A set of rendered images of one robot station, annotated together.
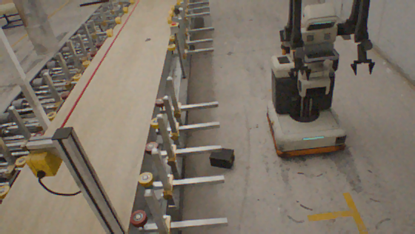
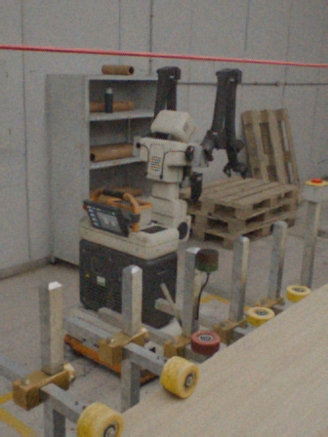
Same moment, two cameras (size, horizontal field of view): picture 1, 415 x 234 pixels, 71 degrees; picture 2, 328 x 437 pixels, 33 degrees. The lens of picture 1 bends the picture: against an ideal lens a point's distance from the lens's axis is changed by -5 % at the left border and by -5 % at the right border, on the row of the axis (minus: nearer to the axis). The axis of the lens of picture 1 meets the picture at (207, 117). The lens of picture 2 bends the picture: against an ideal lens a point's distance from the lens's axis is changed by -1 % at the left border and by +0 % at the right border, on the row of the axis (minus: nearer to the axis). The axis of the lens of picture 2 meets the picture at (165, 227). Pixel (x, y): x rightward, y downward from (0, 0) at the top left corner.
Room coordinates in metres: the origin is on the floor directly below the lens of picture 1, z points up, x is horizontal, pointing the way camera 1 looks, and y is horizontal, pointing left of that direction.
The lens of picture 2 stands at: (4.58, 0.85, 1.61)
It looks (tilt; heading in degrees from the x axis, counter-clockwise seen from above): 16 degrees down; 215
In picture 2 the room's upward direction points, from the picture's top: 2 degrees clockwise
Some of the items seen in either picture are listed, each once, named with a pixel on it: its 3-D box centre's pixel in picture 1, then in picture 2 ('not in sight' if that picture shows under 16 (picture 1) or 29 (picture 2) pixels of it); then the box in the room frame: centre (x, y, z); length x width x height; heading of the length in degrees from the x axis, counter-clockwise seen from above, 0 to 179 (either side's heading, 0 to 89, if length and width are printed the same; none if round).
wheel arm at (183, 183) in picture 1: (184, 184); not in sight; (1.14, 0.18, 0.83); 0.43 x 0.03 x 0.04; 85
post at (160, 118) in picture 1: (168, 148); not in sight; (1.35, 0.25, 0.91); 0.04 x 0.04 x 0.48; 85
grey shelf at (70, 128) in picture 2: not in sight; (107, 170); (1.15, -2.14, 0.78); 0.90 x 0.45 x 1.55; 175
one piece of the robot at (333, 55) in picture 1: (318, 58); (178, 179); (1.97, -0.89, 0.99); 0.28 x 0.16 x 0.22; 85
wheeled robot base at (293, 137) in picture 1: (303, 123); (141, 326); (2.26, -0.92, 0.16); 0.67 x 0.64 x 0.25; 175
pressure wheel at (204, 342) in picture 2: not in sight; (204, 354); (3.39, 0.17, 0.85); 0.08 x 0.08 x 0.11
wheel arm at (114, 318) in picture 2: (195, 31); (150, 335); (3.38, -0.03, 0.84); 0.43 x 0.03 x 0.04; 85
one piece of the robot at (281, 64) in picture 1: (302, 81); (131, 260); (2.35, -0.92, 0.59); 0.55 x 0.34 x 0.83; 85
